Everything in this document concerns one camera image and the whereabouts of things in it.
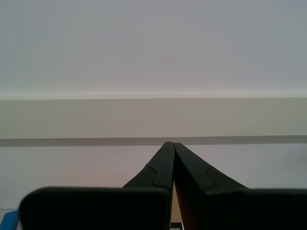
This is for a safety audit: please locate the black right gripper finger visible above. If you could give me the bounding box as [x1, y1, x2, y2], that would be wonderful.
[173, 142, 307, 230]
[19, 141, 175, 230]

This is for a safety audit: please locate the blue block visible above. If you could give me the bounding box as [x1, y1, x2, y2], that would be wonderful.
[0, 210, 20, 230]

